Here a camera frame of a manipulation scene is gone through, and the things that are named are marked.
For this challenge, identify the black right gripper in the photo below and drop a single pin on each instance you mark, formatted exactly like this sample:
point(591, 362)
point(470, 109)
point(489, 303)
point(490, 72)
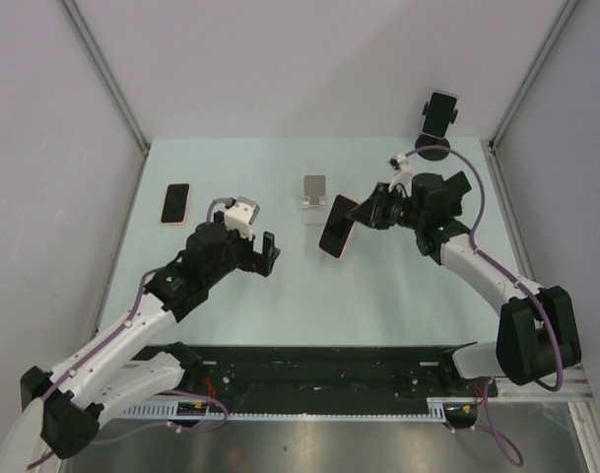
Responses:
point(371, 212)

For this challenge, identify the silver folding phone stand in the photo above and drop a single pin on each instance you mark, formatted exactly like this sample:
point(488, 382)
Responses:
point(314, 205)

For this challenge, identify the black folding phone stand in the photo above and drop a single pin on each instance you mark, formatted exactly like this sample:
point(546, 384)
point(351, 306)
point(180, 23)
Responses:
point(456, 187)

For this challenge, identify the pink cased smartphone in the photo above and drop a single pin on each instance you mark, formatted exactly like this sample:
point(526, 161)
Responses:
point(338, 227)
point(175, 204)

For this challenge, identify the black round base phone stand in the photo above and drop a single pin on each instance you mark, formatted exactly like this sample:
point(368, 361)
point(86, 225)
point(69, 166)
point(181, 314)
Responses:
point(427, 143)

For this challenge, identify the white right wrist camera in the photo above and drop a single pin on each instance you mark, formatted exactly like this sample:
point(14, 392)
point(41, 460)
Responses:
point(403, 172)

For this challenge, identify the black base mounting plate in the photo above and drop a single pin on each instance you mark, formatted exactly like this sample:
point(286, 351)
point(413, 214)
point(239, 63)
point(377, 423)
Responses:
point(320, 376)

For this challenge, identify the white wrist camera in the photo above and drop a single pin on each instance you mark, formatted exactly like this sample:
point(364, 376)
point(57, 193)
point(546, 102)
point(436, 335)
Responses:
point(240, 216)
point(403, 172)

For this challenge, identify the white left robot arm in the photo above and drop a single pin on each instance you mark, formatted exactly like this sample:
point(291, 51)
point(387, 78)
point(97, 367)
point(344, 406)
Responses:
point(64, 408)

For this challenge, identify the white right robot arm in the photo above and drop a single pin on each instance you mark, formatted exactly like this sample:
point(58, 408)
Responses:
point(537, 334)

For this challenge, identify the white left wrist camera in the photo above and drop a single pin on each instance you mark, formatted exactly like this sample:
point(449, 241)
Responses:
point(240, 216)

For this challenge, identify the white slotted cable duct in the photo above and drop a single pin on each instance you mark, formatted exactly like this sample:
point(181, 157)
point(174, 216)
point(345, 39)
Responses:
point(391, 410)

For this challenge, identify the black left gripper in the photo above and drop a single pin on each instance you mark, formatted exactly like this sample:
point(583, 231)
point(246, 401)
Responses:
point(254, 261)

